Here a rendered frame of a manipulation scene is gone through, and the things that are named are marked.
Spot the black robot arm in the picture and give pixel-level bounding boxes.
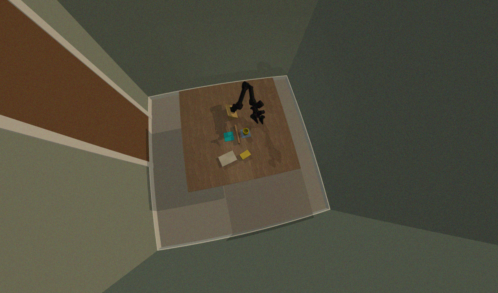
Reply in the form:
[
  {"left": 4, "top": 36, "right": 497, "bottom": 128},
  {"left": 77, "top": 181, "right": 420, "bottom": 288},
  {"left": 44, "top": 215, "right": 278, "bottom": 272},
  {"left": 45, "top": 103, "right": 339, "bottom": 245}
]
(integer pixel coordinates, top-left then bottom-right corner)
[{"left": 230, "top": 81, "right": 265, "bottom": 115}]

